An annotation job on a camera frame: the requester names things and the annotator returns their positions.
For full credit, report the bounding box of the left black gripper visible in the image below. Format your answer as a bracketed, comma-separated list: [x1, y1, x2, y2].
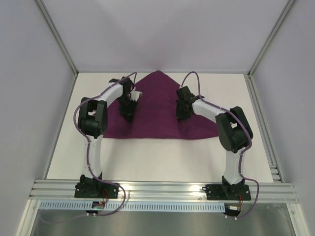
[118, 95, 139, 122]

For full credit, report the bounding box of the purple surgical drape cloth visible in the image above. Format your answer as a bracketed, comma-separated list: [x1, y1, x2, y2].
[104, 71, 218, 140]

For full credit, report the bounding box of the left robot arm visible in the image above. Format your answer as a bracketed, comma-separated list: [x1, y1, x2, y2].
[73, 76, 142, 197]

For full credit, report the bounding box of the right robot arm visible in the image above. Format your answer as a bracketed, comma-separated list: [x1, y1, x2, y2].
[176, 86, 253, 199]

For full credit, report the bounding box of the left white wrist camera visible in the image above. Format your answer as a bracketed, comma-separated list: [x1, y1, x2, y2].
[130, 90, 143, 102]

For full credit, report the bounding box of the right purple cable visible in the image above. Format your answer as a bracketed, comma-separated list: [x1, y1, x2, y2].
[179, 71, 259, 220]

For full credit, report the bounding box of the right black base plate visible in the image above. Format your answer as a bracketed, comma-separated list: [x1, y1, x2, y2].
[201, 184, 252, 201]

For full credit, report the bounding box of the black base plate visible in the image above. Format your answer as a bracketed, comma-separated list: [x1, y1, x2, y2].
[201, 184, 252, 201]
[74, 183, 118, 199]

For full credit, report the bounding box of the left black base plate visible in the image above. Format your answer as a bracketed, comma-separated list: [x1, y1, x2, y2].
[74, 183, 118, 199]

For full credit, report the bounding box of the white slotted cable duct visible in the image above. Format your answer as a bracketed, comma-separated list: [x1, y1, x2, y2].
[38, 200, 225, 213]

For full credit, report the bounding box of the aluminium mounting rail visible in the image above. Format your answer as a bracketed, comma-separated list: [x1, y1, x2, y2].
[29, 179, 299, 203]

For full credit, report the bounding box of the left aluminium frame post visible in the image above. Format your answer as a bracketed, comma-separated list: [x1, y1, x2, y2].
[33, 0, 79, 78]

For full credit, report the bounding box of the aluminium frame post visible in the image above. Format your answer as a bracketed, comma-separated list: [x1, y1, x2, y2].
[248, 0, 298, 78]
[33, 0, 79, 78]

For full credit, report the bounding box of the right aluminium frame post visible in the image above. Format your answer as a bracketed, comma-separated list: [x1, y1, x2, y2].
[248, 0, 298, 78]

